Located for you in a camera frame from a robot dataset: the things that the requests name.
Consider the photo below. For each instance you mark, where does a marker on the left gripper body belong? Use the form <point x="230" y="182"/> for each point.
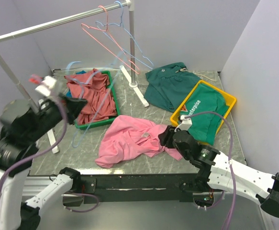
<point x="52" y="112"/>

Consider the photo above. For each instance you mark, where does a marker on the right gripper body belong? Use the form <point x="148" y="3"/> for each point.
<point x="169" y="133"/>

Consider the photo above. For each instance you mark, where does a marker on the pink t shirt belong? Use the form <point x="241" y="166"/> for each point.
<point x="129" y="137"/>

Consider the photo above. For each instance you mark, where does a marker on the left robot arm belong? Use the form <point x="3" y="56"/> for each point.
<point x="21" y="128"/>

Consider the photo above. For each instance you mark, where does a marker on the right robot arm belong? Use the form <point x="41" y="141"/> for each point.
<point x="218" y="172"/>

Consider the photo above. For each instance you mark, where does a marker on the red t shirt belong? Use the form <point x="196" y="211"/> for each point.
<point x="93" y="98"/>

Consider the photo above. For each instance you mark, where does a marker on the teal cloth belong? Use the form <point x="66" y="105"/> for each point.
<point x="68" y="94"/>

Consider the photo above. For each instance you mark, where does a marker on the dark green garment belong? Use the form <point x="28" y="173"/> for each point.
<point x="169" y="86"/>

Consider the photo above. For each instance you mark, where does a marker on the green plastic tray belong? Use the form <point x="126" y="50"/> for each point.
<point x="114" y="100"/>

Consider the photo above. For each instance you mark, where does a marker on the black base bar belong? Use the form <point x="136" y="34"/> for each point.
<point x="142" y="187"/>

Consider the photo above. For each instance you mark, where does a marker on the yellow plastic tray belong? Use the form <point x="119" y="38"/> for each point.
<point x="229" y="99"/>

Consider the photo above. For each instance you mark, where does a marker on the white clothes rack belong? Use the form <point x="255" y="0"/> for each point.
<point x="33" y="29"/>

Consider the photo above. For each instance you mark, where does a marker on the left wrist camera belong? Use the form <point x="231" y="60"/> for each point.
<point x="46" y="86"/>

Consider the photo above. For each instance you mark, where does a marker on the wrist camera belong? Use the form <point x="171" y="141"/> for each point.
<point x="46" y="86"/>
<point x="185" y="123"/>

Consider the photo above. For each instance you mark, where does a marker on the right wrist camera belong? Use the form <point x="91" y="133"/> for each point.
<point x="185" y="123"/>

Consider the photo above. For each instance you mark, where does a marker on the aluminium rail frame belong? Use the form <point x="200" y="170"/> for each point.
<point x="35" y="184"/>

